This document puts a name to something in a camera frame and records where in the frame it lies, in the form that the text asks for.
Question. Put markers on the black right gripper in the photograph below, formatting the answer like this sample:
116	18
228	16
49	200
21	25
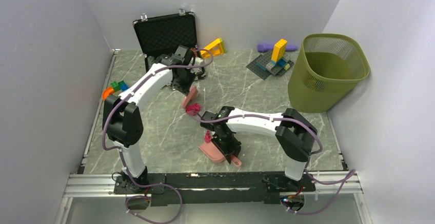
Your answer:
235	148

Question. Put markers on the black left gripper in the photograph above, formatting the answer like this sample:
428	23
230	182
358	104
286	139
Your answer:
184	89

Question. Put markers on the pink hand brush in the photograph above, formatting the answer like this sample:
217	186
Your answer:
190	96

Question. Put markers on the pink dustpan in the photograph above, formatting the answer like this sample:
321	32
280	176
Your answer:
212	152

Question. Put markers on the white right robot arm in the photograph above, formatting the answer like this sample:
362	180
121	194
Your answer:
295	134

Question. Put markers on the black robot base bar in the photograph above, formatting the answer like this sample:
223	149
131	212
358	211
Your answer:
189	188

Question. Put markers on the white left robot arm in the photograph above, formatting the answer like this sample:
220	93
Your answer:
122	122

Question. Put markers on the pink paper scrap near edge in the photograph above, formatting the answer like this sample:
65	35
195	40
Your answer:
208	136

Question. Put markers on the pink paper scrap by case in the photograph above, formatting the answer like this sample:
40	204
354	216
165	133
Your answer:
193	109

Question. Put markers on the yellow triangular toy block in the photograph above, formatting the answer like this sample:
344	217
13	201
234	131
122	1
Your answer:
216	47

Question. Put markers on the black poker chip case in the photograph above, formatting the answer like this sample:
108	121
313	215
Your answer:
168	39

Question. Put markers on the green and blue toy bricks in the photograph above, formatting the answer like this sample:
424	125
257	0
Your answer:
119	86

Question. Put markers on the orange horseshoe toy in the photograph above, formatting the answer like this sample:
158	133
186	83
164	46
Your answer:
108	91

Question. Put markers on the grey brick baseplate model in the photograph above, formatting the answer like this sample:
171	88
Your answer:
263	67

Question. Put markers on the purple cylinder toy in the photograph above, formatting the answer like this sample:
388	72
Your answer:
264	47

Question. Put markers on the yellow orange brick tower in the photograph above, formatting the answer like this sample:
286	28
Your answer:
279	50

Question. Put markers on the olive green waste basket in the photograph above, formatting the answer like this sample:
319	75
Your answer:
327	68

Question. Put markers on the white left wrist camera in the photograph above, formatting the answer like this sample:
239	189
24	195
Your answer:
197	59

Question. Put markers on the aluminium frame rail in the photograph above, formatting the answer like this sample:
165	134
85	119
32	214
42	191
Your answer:
86	186

